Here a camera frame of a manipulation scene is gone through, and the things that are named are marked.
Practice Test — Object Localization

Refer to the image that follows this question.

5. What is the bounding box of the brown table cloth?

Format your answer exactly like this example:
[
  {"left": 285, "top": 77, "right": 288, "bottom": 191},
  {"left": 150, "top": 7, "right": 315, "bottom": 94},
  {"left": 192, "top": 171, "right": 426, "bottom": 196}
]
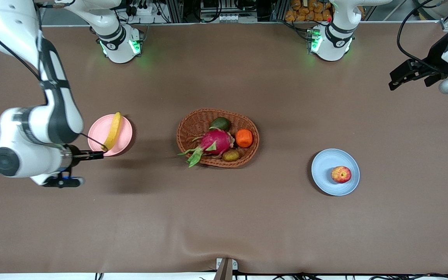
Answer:
[{"left": 0, "top": 21, "right": 448, "bottom": 275}]

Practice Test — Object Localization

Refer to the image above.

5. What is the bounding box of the pink dragon fruit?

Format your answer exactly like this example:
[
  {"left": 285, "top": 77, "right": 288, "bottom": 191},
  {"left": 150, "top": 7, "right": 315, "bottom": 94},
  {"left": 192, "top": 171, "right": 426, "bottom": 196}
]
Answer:
[{"left": 177, "top": 128, "right": 235, "bottom": 168}]

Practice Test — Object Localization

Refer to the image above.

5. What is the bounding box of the orange toy pile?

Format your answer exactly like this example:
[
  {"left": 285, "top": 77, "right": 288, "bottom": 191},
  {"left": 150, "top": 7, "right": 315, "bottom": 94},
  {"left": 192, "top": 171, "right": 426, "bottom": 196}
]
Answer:
[{"left": 285, "top": 0, "right": 333, "bottom": 22}]

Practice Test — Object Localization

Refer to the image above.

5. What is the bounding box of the blue plate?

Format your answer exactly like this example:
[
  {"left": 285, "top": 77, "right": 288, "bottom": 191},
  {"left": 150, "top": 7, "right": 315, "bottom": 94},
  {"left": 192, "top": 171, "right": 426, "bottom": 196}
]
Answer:
[{"left": 311, "top": 149, "right": 361, "bottom": 196}]

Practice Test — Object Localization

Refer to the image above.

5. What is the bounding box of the green avocado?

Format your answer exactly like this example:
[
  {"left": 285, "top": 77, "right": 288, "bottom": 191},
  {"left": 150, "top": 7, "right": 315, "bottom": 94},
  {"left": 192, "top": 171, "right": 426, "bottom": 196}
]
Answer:
[{"left": 210, "top": 117, "right": 232, "bottom": 132}]

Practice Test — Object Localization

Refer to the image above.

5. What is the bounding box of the white connector block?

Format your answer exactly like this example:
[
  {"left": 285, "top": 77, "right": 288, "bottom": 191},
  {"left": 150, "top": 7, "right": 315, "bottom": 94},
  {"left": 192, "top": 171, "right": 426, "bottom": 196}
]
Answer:
[{"left": 216, "top": 14, "right": 258, "bottom": 23}]

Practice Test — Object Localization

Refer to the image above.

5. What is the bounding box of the red yellow apple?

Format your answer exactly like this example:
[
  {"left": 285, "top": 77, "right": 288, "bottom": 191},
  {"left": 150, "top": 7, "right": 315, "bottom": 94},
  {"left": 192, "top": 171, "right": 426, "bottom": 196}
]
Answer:
[{"left": 331, "top": 166, "right": 352, "bottom": 184}]

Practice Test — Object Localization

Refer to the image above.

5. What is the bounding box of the orange fruit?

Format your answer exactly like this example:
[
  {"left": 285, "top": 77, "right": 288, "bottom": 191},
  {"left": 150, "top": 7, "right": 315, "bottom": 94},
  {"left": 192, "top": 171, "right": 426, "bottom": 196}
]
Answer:
[{"left": 235, "top": 129, "right": 254, "bottom": 148}]

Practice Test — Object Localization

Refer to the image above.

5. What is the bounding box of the brown wicker basket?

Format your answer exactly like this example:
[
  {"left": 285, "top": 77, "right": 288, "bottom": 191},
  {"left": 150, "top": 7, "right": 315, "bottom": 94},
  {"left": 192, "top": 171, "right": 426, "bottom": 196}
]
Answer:
[{"left": 176, "top": 108, "right": 260, "bottom": 168}]

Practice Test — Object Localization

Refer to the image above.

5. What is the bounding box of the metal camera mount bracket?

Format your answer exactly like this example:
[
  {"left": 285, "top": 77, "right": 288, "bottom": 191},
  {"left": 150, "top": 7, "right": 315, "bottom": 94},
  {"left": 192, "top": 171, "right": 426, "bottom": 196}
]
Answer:
[{"left": 215, "top": 258, "right": 238, "bottom": 280}]

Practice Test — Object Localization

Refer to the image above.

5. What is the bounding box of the yellow banana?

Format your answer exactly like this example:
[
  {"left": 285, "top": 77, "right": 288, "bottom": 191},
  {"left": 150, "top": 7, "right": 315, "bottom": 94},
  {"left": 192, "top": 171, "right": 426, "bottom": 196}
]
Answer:
[{"left": 101, "top": 112, "right": 123, "bottom": 152}]

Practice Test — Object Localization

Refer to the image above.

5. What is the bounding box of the pink plate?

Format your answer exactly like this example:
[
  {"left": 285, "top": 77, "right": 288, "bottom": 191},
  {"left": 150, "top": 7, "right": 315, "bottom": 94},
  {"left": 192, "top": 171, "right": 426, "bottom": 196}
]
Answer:
[{"left": 87, "top": 114, "right": 133, "bottom": 157}]

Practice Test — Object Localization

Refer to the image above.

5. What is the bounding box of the white power strip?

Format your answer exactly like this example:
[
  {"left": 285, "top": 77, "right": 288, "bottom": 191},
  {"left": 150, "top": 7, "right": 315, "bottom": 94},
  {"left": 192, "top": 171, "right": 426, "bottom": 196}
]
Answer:
[{"left": 127, "top": 3, "right": 160, "bottom": 17}]

